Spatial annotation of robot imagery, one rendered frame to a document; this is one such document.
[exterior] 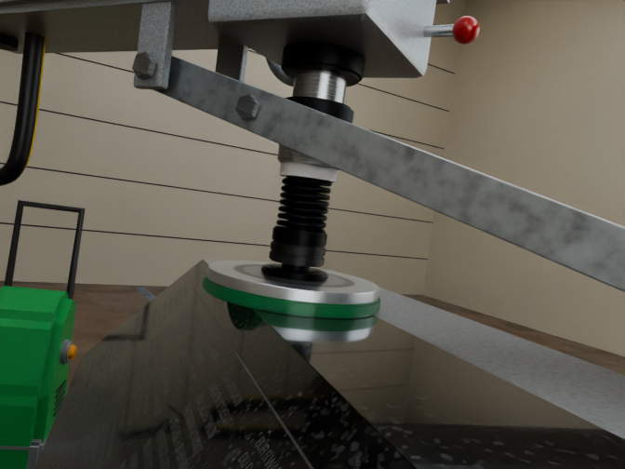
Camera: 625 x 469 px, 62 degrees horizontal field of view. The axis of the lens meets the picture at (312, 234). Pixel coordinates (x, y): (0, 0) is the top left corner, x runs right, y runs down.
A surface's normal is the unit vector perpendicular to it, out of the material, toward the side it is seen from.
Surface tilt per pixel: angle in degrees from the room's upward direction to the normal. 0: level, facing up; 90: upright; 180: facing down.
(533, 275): 90
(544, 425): 0
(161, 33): 90
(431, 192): 90
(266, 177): 90
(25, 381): 73
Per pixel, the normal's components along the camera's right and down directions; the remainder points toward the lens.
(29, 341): 0.22, -0.22
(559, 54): -0.84, -0.09
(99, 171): 0.52, 0.11
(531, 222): -0.45, -0.01
